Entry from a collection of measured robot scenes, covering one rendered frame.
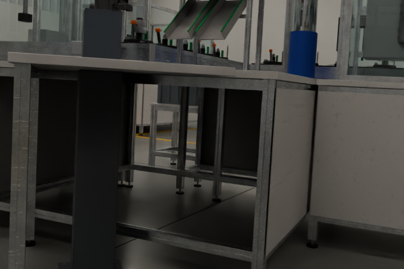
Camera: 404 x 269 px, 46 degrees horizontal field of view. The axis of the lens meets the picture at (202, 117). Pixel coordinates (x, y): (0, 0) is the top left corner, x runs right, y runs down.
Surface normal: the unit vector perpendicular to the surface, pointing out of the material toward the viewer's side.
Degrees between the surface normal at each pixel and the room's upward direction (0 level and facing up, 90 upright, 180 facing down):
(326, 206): 90
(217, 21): 45
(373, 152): 90
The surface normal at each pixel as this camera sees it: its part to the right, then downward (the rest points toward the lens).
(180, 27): -0.36, -0.69
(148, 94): 0.88, 0.08
